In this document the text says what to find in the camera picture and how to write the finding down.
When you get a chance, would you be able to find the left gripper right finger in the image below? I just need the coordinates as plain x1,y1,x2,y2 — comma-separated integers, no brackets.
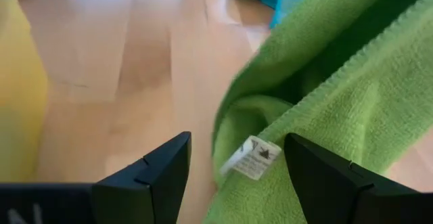
283,132,420,224

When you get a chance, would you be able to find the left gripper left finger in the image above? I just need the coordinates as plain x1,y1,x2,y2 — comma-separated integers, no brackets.
91,131,192,224

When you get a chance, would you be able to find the green microfiber towel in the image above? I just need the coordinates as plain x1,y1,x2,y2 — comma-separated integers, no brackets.
202,0,433,224

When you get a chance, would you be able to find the yellow translucent plastic bin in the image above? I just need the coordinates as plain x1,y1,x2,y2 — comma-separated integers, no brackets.
0,0,50,183

